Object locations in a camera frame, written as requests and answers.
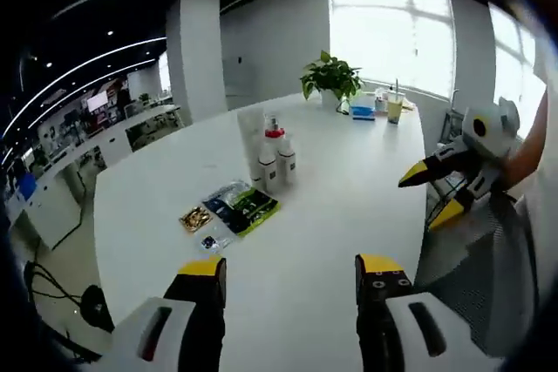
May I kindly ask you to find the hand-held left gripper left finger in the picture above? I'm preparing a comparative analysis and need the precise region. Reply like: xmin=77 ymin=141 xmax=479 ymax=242
xmin=108 ymin=256 xmax=228 ymax=372

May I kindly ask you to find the white skincare bottle red label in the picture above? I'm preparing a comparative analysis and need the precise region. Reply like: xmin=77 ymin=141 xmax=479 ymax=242
xmin=255 ymin=143 xmax=279 ymax=193
xmin=276 ymin=139 xmax=298 ymax=186

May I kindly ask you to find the background display screen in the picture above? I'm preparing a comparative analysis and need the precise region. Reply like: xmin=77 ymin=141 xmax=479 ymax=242
xmin=85 ymin=92 xmax=109 ymax=112

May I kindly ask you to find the blue bin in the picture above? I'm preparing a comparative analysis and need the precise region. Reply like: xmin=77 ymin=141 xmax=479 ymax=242
xmin=17 ymin=171 xmax=38 ymax=201

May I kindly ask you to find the green black skincare sachet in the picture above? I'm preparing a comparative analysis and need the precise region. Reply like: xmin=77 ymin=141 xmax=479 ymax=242
xmin=201 ymin=179 xmax=281 ymax=238

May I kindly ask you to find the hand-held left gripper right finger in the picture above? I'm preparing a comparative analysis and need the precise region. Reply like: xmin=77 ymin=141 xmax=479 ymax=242
xmin=353 ymin=253 xmax=476 ymax=372

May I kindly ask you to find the yellow drink cup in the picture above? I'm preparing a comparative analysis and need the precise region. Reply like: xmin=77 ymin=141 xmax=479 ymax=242
xmin=385 ymin=78 xmax=406 ymax=125

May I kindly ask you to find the small clear skincare sachet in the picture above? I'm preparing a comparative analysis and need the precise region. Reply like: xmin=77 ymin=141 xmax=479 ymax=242
xmin=194 ymin=226 xmax=236 ymax=255

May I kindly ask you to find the gold foil skincare sachet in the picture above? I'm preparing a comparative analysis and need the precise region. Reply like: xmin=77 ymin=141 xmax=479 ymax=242
xmin=178 ymin=207 xmax=214 ymax=236

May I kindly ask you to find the black desk foot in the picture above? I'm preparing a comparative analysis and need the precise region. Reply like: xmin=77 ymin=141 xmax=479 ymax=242
xmin=79 ymin=283 xmax=108 ymax=329

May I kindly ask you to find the person's white shirt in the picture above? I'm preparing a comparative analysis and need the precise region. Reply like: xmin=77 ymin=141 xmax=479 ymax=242
xmin=512 ymin=179 xmax=555 ymax=347

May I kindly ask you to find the green potted plant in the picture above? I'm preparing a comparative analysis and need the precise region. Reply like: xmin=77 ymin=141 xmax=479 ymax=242
xmin=299 ymin=50 xmax=365 ymax=108

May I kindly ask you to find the blue box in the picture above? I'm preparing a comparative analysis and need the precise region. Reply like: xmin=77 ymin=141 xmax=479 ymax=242
xmin=348 ymin=99 xmax=377 ymax=123

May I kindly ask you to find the long white office counter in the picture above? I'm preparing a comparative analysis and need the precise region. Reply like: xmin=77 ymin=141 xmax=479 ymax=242
xmin=8 ymin=104 xmax=182 ymax=251

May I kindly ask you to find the white skincare tube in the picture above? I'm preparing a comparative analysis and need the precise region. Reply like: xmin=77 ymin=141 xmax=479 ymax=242
xmin=236 ymin=108 xmax=267 ymax=184

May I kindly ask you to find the small white bottle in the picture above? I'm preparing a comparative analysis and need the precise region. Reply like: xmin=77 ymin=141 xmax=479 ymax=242
xmin=373 ymin=88 xmax=389 ymax=114

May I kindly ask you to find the grey mesh office chair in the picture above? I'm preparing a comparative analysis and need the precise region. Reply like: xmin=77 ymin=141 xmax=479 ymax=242
xmin=413 ymin=188 xmax=540 ymax=347

